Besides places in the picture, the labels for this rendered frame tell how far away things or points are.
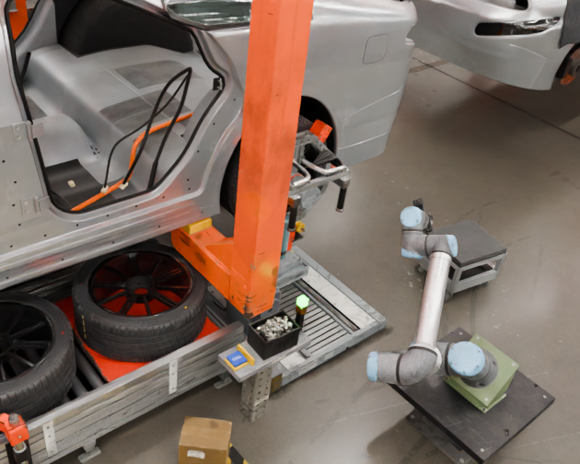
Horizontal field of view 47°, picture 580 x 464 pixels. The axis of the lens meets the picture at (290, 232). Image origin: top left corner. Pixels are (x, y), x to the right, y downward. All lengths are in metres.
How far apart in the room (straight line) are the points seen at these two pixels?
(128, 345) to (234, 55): 1.41
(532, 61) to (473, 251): 1.83
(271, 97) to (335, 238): 2.25
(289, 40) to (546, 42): 3.28
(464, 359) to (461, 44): 3.06
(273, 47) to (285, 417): 1.88
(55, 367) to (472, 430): 1.87
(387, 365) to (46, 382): 1.42
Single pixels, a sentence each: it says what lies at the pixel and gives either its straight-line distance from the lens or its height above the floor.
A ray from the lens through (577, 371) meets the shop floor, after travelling 4.31.
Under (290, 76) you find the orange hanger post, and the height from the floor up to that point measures 1.73.
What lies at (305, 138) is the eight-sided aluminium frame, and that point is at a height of 1.12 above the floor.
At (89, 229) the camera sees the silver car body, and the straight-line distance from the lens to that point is 3.10.
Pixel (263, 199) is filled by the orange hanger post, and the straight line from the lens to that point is 2.80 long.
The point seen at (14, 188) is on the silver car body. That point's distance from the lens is 2.85.
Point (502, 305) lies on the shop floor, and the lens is 4.52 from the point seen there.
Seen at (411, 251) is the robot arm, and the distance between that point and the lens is 2.91.
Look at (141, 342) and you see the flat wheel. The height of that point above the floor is 0.42.
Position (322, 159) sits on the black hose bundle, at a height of 1.02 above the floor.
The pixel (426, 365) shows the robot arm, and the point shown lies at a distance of 2.63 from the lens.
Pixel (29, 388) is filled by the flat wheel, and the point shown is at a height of 0.49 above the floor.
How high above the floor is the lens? 2.75
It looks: 36 degrees down
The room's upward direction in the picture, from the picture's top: 8 degrees clockwise
